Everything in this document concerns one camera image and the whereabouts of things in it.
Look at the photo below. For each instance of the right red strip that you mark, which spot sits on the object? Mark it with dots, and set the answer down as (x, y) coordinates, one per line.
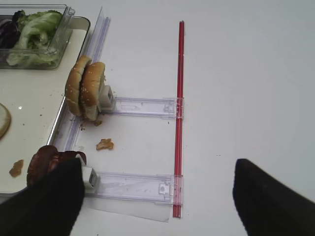
(177, 207)

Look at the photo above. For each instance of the white metal tray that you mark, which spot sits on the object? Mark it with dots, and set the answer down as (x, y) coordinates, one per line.
(33, 98)

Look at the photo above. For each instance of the meat crumb on table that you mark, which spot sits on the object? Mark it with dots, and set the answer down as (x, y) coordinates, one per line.
(105, 144)

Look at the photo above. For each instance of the rear sesame bun top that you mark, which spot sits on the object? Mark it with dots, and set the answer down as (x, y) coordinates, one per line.
(72, 86)

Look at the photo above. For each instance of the clear plastic salad container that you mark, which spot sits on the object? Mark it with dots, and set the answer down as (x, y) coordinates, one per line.
(59, 41)

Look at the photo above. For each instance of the lower clear plastic rail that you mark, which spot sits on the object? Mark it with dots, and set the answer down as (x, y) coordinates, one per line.
(158, 189)

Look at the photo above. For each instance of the clear plastic rail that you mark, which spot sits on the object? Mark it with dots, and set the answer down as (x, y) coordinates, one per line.
(169, 108)
(158, 189)

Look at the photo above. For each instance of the white bun pusher block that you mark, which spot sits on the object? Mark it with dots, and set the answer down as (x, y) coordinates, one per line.
(106, 99)

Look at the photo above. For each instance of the upper clear plastic rail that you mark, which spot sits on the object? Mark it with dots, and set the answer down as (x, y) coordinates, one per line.
(169, 108)

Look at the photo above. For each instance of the green lettuce pile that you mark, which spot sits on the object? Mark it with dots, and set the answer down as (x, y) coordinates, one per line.
(37, 31)

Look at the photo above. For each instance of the sesame bun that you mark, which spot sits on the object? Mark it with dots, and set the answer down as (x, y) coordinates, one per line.
(91, 86)
(72, 86)

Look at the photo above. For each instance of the front sesame bun top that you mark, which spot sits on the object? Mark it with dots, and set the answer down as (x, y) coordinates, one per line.
(91, 86)

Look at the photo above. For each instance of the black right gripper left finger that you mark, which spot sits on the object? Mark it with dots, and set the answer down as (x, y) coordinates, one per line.
(48, 208)

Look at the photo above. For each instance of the purple cabbage pile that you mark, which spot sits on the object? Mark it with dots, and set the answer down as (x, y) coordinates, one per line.
(9, 32)

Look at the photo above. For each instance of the clear plastic side divider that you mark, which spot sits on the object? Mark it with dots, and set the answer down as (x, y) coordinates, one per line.
(66, 126)

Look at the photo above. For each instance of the bun bottom on tray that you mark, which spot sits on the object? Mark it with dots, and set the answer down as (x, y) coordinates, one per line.
(5, 120)

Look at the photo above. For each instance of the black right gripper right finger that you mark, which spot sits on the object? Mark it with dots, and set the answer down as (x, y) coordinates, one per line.
(267, 207)

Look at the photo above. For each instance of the white patty pusher block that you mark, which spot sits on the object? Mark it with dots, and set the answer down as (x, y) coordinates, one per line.
(89, 176)

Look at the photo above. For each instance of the meat crumb on tray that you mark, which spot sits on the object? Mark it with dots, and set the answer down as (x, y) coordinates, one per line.
(16, 170)

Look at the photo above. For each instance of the brown meat patties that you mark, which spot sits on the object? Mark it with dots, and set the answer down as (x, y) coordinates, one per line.
(46, 159)

